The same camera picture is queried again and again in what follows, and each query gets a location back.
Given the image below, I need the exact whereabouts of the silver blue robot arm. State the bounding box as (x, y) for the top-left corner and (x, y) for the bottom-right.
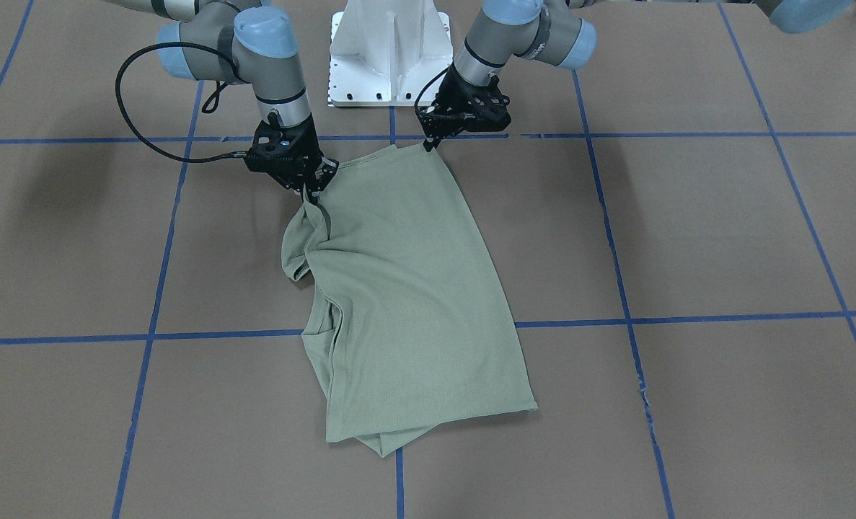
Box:
(115, 1), (338, 204)
(415, 1), (598, 152)

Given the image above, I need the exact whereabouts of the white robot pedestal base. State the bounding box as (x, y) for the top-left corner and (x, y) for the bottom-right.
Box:
(327, 1), (454, 107)

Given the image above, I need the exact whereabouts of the sage green long-sleeve shirt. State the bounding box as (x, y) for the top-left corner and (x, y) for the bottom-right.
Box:
(281, 146), (539, 457)

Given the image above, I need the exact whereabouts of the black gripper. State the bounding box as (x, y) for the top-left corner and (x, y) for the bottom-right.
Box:
(415, 66), (511, 152)
(245, 117), (340, 205)

